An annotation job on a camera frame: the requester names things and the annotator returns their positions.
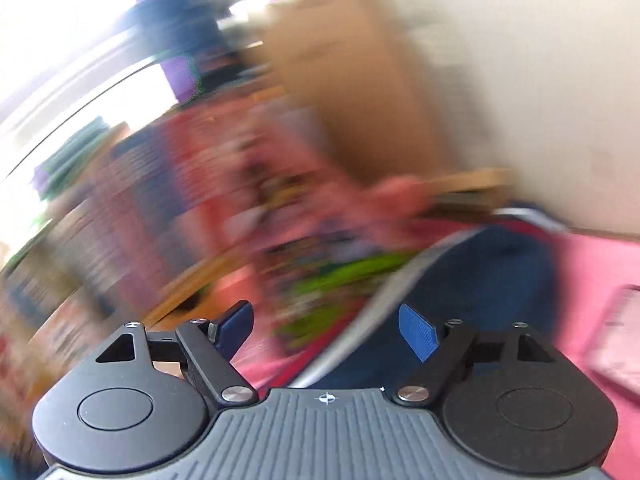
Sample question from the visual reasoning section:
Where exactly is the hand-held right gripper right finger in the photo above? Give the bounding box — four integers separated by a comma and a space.
392, 302, 556, 407

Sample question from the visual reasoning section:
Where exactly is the pink rabbit print blanket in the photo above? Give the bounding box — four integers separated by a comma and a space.
230, 230, 640, 480

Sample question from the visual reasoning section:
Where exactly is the white and navy jacket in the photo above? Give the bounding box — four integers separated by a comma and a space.
295, 210, 571, 391

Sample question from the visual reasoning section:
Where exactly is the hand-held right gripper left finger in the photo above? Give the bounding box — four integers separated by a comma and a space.
95, 300, 260, 406

